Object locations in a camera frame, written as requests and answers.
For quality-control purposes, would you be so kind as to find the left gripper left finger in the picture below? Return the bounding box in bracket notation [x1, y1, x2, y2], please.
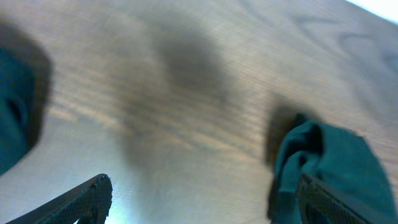
[7, 174, 113, 224]

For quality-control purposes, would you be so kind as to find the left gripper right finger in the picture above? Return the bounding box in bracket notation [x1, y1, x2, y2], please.
[297, 174, 389, 224]

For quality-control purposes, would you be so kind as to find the black t-shirt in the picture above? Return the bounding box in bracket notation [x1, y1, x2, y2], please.
[267, 114, 397, 223]

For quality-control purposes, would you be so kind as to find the black folded garment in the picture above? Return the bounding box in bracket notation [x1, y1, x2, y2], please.
[1, 48, 43, 175]

